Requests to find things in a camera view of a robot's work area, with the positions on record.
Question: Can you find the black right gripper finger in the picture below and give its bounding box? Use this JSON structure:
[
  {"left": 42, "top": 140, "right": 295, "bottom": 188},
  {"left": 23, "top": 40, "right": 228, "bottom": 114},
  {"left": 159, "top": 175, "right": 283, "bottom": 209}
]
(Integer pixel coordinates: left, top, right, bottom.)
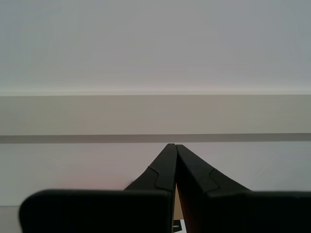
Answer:
[
  {"left": 175, "top": 144, "right": 311, "bottom": 233},
  {"left": 18, "top": 143, "right": 177, "bottom": 233}
]

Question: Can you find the white printed label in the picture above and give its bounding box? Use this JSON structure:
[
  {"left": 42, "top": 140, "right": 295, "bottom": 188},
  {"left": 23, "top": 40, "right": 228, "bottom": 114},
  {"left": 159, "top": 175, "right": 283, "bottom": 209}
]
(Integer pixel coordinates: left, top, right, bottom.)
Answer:
[{"left": 173, "top": 219, "right": 187, "bottom": 233}]

